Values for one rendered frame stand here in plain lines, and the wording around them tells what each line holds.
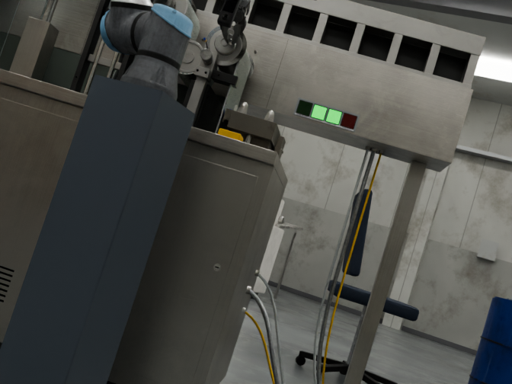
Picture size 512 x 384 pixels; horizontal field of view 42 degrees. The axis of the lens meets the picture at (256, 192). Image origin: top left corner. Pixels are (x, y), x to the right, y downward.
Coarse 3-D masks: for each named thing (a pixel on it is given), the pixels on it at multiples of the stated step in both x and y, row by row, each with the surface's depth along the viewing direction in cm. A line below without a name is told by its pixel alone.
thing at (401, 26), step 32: (224, 0) 278; (256, 0) 272; (288, 0) 267; (320, 0) 266; (288, 32) 274; (320, 32) 265; (352, 32) 271; (384, 32) 265; (416, 32) 261; (448, 32) 260; (384, 64) 261; (416, 64) 267; (448, 64) 266
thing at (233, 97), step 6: (240, 66) 237; (234, 72) 232; (240, 72) 240; (240, 78) 243; (240, 84) 246; (234, 90) 239; (240, 90) 250; (228, 96) 232; (234, 96) 242; (240, 96) 253; (228, 102) 235; (234, 102) 245; (222, 108) 231; (228, 108) 238; (234, 108) 249
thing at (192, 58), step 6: (192, 42) 234; (192, 48) 235; (198, 48) 235; (186, 54) 235; (192, 54) 234; (198, 54) 234; (186, 60) 234; (192, 60) 234; (198, 60) 234; (186, 66) 234; (192, 66) 234; (186, 72) 233
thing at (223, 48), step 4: (220, 36) 231; (232, 36) 231; (216, 40) 231; (220, 40) 231; (224, 40) 231; (216, 44) 231; (220, 44) 231; (224, 44) 231; (228, 44) 231; (216, 48) 231; (220, 48) 231; (224, 48) 231; (228, 48) 231; (232, 48) 230; (220, 52) 231; (224, 52) 230; (228, 52) 230; (232, 52) 232
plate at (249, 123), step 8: (232, 112) 227; (232, 120) 226; (240, 120) 226; (248, 120) 226; (256, 120) 226; (264, 120) 225; (232, 128) 226; (240, 128) 226; (248, 128) 226; (256, 128) 225; (264, 128) 225; (272, 128) 225; (256, 136) 228; (264, 136) 225; (272, 136) 224; (272, 144) 233
